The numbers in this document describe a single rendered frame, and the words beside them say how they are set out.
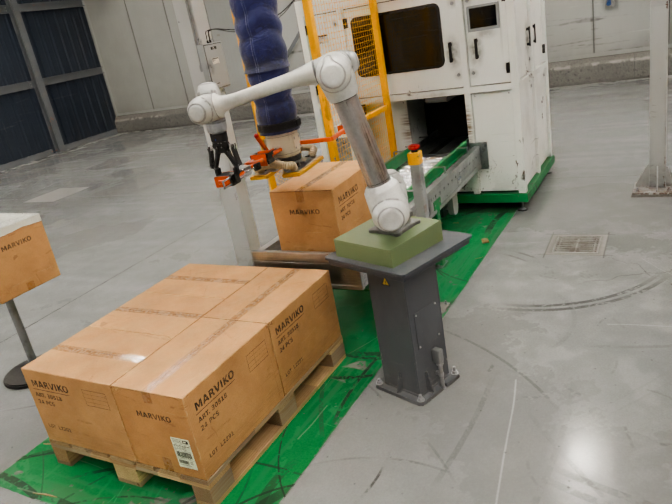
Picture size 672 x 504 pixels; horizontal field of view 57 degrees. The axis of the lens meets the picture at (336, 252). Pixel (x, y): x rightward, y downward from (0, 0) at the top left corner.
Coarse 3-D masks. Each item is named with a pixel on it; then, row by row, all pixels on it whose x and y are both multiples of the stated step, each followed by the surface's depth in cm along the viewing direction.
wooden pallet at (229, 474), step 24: (336, 360) 341; (312, 384) 327; (288, 408) 301; (264, 432) 295; (72, 456) 300; (96, 456) 285; (240, 456) 281; (120, 480) 283; (144, 480) 278; (192, 480) 255; (216, 480) 256
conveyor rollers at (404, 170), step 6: (438, 156) 522; (444, 156) 519; (426, 162) 517; (432, 162) 507; (396, 168) 512; (402, 168) 510; (408, 168) 507; (426, 168) 492; (402, 174) 492; (408, 174) 489; (408, 180) 471; (408, 186) 454
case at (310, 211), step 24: (312, 168) 382; (336, 168) 370; (288, 192) 340; (312, 192) 333; (336, 192) 332; (360, 192) 359; (288, 216) 347; (312, 216) 340; (336, 216) 333; (360, 216) 359; (288, 240) 353; (312, 240) 346
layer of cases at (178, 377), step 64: (128, 320) 315; (192, 320) 302; (256, 320) 289; (320, 320) 326; (64, 384) 273; (128, 384) 254; (192, 384) 245; (256, 384) 278; (128, 448) 269; (192, 448) 246
